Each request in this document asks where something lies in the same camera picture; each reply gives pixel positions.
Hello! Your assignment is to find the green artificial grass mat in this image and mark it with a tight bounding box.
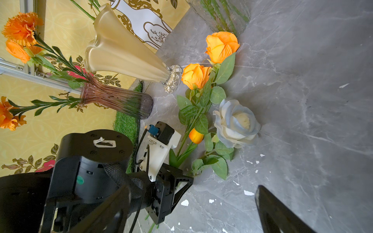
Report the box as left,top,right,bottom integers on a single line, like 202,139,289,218
113,81,144,174

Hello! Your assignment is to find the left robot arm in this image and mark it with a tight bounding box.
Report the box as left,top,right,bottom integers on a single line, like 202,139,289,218
1,130,193,233

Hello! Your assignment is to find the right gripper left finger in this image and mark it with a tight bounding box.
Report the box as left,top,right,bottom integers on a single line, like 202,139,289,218
69,185,131,233

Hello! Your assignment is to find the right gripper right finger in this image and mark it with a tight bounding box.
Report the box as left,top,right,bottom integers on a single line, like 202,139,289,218
255,185,314,233

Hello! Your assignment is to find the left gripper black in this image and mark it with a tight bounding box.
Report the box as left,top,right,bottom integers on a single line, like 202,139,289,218
129,163,194,224

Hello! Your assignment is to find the orange rose flower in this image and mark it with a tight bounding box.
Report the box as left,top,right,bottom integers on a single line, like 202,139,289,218
6,40,87,89

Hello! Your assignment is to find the small orange flower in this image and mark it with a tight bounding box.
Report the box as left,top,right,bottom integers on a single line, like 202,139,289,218
205,32,240,64
170,64,233,163

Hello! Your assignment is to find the purple ribbed glass vase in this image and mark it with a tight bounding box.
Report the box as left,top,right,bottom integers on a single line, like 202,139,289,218
80,76,153,119

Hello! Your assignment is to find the orange tulip flower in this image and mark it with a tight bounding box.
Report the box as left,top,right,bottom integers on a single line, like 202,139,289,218
148,128,204,233

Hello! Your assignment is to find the white rose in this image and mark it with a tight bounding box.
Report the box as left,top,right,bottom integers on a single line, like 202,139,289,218
190,98,262,180

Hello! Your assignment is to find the orange marigold flower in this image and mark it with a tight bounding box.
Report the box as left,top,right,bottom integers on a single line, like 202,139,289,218
2,12,88,78

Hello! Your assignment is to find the clear glass vase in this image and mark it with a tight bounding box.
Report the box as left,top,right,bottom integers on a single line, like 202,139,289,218
187,0,250,37

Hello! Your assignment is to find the orange carnation flower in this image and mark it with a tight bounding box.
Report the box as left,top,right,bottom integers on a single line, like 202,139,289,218
1,96,81,131

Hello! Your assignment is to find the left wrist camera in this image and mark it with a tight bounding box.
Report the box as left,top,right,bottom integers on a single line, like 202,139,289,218
135,121,181,182

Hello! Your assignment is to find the cream fluted glass vase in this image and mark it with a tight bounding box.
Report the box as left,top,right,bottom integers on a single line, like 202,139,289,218
84,3,182,93

